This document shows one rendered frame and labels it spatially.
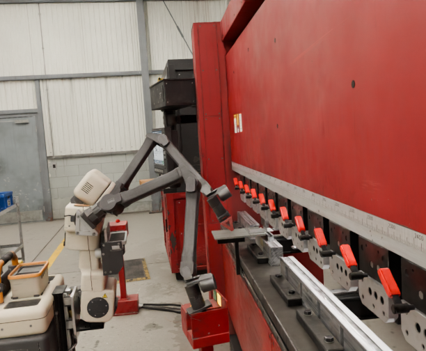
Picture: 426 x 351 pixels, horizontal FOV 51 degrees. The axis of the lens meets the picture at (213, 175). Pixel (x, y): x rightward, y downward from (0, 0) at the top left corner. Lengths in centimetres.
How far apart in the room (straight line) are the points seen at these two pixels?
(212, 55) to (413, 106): 247
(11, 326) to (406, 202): 179
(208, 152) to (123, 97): 636
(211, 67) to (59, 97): 657
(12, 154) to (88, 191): 750
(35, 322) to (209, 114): 177
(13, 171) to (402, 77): 910
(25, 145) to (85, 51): 220
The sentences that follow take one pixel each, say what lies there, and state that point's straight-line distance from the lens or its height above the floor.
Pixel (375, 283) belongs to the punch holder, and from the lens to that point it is 109.
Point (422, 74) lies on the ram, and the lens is 87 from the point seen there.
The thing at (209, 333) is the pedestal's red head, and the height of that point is 71.
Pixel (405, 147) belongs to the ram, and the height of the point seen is 148.
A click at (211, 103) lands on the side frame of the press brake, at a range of 321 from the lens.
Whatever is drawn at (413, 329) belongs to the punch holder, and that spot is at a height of 114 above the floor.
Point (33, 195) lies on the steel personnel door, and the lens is 966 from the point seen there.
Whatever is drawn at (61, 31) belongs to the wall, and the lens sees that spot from 973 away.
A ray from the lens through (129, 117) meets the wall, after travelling 942.
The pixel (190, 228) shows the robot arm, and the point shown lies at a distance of 193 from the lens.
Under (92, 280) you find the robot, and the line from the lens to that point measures 231.
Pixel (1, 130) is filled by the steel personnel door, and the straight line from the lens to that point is 973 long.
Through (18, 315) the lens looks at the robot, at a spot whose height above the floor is 79.
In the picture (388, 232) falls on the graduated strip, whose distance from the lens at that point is 101.
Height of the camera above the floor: 153
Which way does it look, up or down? 5 degrees down
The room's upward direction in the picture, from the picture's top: 4 degrees counter-clockwise
